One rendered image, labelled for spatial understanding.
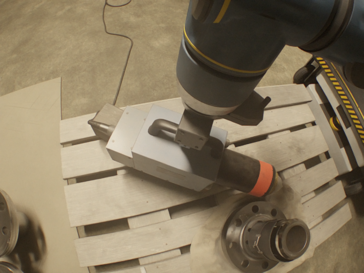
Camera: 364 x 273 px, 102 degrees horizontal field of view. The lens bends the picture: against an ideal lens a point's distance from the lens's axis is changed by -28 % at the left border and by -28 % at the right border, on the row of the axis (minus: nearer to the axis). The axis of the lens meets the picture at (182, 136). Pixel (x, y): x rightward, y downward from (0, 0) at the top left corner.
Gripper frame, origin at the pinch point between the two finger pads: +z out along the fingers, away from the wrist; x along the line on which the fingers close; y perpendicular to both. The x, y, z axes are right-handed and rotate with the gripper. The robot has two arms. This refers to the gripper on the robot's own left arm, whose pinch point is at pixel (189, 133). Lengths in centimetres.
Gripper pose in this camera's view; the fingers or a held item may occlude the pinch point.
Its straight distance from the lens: 44.2
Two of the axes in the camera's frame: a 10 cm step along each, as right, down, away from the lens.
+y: -9.4, -3.4, -0.1
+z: -1.5, 4.0, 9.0
